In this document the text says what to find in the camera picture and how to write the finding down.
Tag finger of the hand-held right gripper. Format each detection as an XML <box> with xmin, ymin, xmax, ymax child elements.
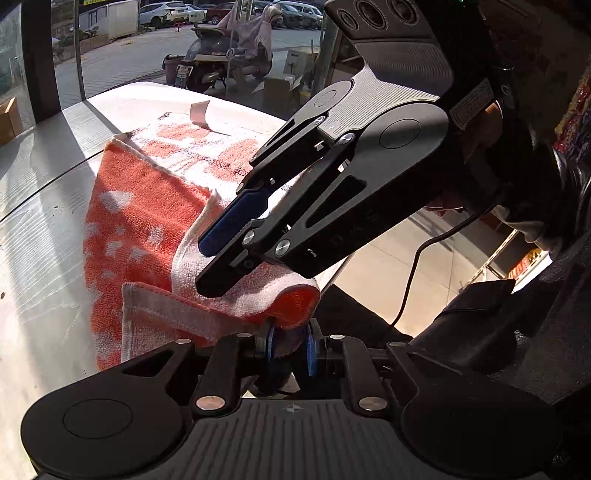
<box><xmin>198</xmin><ymin>114</ymin><xmax>332</xmax><ymax>258</ymax></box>
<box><xmin>195</xmin><ymin>134</ymin><xmax>417</xmax><ymax>299</ymax></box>

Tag dark grey car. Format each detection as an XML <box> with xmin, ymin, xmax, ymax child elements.
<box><xmin>271</xmin><ymin>1</ymin><xmax>321</xmax><ymax>29</ymax></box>

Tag orange and white towel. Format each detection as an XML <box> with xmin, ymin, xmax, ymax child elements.
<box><xmin>83</xmin><ymin>117</ymin><xmax>322</xmax><ymax>373</ymax></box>

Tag white car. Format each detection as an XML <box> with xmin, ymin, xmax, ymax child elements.
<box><xmin>139</xmin><ymin>1</ymin><xmax>191</xmax><ymax>29</ymax></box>

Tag brown cardboard box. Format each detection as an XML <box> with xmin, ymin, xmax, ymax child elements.
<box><xmin>262</xmin><ymin>76</ymin><xmax>306</xmax><ymax>117</ymax></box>
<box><xmin>0</xmin><ymin>97</ymin><xmax>24</xmax><ymax>145</ymax></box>

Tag parked scooter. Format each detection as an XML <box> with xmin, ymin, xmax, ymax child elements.
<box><xmin>161</xmin><ymin>14</ymin><xmax>278</xmax><ymax>94</ymax></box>

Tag dark bin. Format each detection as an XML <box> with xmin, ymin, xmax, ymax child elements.
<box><xmin>161</xmin><ymin>54</ymin><xmax>185</xmax><ymax>85</ymax></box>

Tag black cable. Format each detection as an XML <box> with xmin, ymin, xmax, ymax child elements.
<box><xmin>390</xmin><ymin>203</ymin><xmax>497</xmax><ymax>329</ymax></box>

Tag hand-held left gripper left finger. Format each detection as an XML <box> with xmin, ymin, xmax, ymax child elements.
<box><xmin>121</xmin><ymin>323</ymin><xmax>280</xmax><ymax>416</ymax></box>

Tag white kiosk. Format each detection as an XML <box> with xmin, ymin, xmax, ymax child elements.
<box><xmin>78</xmin><ymin>0</ymin><xmax>140</xmax><ymax>43</ymax></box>

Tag white carton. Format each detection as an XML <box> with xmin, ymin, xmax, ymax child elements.
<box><xmin>281</xmin><ymin>48</ymin><xmax>320</xmax><ymax>80</ymax></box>

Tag shop shelf with goods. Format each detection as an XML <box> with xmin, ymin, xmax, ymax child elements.
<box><xmin>461</xmin><ymin>226</ymin><xmax>556</xmax><ymax>292</ymax></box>

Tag pink scooter cover cloth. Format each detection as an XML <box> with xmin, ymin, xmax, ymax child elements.
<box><xmin>216</xmin><ymin>0</ymin><xmax>285</xmax><ymax>62</ymax></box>

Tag red car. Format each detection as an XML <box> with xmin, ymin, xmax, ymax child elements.
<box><xmin>205</xmin><ymin>2</ymin><xmax>237</xmax><ymax>25</ymax></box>

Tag hanging colourful packets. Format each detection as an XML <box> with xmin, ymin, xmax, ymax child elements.
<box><xmin>551</xmin><ymin>69</ymin><xmax>591</xmax><ymax>158</ymax></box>

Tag pink paper tag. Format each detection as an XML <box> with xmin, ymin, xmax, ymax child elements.
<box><xmin>188</xmin><ymin>100</ymin><xmax>212</xmax><ymax>132</ymax></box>

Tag dark window pillar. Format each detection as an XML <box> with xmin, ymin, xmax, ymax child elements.
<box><xmin>20</xmin><ymin>0</ymin><xmax>64</xmax><ymax>124</ymax></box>

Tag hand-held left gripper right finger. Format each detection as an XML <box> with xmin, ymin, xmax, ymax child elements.
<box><xmin>302</xmin><ymin>322</ymin><xmax>432</xmax><ymax>414</ymax></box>

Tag metal pole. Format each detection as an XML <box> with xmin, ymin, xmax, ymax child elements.
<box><xmin>73</xmin><ymin>0</ymin><xmax>87</xmax><ymax>101</ymax></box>

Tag person's right hand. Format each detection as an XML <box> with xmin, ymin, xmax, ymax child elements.
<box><xmin>424</xmin><ymin>100</ymin><xmax>505</xmax><ymax>219</ymax></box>

